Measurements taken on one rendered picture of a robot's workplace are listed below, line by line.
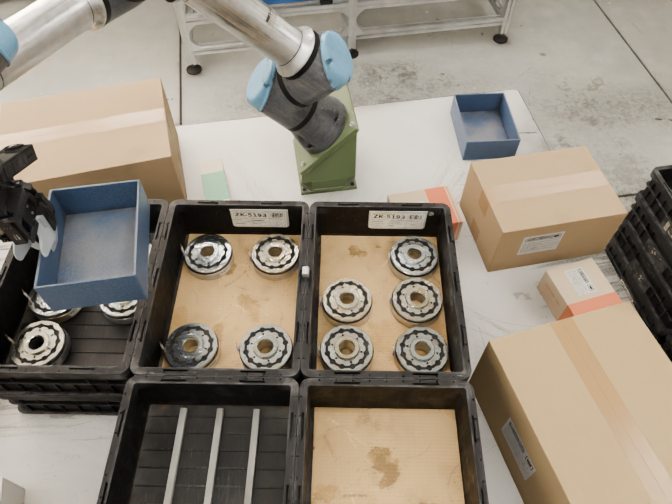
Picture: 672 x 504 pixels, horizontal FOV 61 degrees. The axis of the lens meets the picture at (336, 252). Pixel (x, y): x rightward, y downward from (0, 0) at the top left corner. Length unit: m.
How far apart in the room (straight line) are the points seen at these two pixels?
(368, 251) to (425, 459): 0.46
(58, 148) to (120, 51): 1.95
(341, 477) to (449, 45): 2.64
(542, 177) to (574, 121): 1.58
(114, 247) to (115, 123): 0.55
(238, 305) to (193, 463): 0.32
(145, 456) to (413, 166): 1.00
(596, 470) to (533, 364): 0.20
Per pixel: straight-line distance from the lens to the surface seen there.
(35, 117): 1.63
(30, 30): 1.05
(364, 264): 1.24
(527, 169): 1.45
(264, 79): 1.33
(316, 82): 1.26
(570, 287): 1.37
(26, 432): 1.37
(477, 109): 1.81
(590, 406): 1.11
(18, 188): 0.92
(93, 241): 1.06
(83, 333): 1.26
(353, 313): 1.14
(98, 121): 1.55
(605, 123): 3.06
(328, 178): 1.50
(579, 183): 1.46
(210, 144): 1.70
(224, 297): 1.21
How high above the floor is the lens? 1.86
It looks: 55 degrees down
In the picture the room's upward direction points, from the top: straight up
